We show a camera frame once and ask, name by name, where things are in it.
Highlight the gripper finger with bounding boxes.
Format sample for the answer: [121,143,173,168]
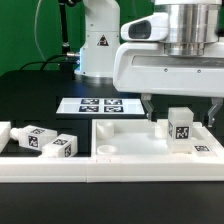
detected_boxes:
[208,97,223,127]
[141,93,154,120]

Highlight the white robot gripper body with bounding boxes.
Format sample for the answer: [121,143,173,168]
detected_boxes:
[113,42,224,98]

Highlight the white square table top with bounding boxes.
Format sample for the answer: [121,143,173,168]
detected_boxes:
[91,119,224,157]

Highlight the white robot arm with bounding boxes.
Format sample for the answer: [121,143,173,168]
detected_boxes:
[75,0,224,125]

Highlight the white marker tag sheet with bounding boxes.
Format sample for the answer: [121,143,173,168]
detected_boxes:
[56,98,144,115]

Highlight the white U-shaped fence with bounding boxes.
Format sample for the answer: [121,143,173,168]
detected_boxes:
[0,121,224,184]

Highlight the black cables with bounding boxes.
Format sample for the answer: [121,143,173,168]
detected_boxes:
[19,51,81,72]

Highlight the black camera stand pole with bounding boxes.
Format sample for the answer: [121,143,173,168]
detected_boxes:
[58,0,75,54]

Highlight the white cable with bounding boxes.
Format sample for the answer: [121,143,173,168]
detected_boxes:
[34,0,48,63]

